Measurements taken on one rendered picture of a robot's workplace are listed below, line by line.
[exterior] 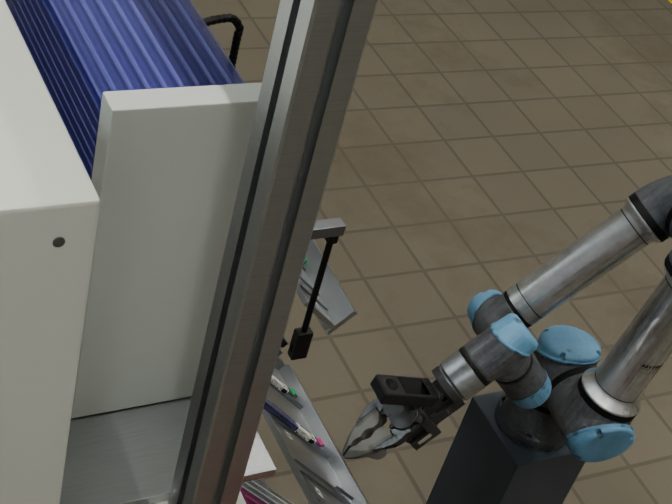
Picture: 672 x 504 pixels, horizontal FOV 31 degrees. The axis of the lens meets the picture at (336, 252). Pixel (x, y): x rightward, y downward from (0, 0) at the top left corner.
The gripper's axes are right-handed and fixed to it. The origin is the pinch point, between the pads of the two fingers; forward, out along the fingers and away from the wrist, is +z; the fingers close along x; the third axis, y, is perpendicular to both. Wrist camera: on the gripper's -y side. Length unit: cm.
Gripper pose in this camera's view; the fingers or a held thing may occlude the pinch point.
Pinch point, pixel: (347, 450)
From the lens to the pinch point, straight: 201.6
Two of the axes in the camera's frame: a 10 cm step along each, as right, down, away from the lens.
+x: -4.2, -6.5, 6.3
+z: -8.0, 6.0, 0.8
